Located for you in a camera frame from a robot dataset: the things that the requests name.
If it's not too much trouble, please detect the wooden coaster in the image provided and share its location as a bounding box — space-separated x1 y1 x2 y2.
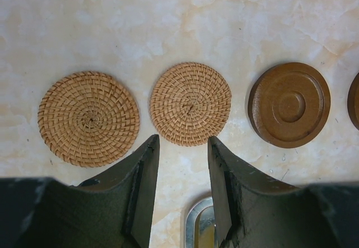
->
347 74 359 130
247 62 331 149

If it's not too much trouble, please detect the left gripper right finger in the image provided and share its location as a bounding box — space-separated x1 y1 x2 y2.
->
208 136 358 247

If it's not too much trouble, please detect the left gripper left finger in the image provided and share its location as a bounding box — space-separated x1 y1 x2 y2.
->
1 135 160 247

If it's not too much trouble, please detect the yellow cup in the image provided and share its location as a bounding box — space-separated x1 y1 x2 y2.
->
198 223 218 248

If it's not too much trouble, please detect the steel tray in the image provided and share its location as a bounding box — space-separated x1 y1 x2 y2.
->
183 196 219 248

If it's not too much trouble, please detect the woven coaster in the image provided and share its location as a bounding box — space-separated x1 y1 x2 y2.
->
149 62 232 146
38 71 140 167

